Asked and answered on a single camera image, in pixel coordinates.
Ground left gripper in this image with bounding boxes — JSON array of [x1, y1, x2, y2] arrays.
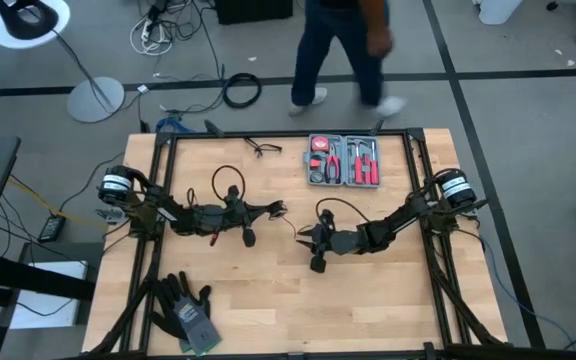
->
[[207, 199, 285, 249]]

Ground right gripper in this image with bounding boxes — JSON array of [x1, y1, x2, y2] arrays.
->
[[296, 225, 365, 274]]

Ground black round cord spool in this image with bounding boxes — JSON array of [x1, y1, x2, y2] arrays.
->
[[266, 198, 290, 222]]

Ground black safety glasses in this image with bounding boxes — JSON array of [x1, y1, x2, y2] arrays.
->
[[243, 137, 284, 160]]

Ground grey plastic tool case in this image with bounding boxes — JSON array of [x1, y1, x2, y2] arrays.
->
[[306, 133, 383, 189]]

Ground black grey work glove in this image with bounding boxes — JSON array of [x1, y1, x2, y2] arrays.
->
[[160, 271, 223, 357], [148, 279, 192, 354]]

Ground person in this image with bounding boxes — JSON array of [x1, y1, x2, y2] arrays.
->
[[286, 0, 409, 120]]

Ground black box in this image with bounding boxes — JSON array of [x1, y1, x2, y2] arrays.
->
[[214, 0, 295, 26]]

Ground black power adapter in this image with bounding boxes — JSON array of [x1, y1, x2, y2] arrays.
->
[[37, 214, 68, 244]]

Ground white power strip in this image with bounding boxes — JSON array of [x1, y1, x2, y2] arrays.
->
[[129, 13, 174, 57]]

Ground white flat box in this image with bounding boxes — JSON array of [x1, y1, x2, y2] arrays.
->
[[9, 259, 90, 330]]

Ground white plastic object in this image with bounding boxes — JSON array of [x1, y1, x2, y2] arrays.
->
[[476, 0, 523, 26]]

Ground red handled pliers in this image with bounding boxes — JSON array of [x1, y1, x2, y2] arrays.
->
[[324, 143, 342, 184]]

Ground red handled hammer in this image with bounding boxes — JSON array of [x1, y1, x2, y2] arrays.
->
[[347, 139, 369, 185]]

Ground red handled screwdriver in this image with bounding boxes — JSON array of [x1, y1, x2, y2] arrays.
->
[[369, 141, 381, 186]]

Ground coiled black floor cable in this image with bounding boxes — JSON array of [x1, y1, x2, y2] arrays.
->
[[222, 72, 263, 110]]

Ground blue cable bundle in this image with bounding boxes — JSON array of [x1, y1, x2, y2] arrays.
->
[[155, 114, 185, 135]]

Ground white ring floor lamp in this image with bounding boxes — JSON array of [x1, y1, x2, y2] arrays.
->
[[0, 0, 126, 124]]

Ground yellow cable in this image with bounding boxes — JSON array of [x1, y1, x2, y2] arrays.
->
[[10, 178, 110, 232]]

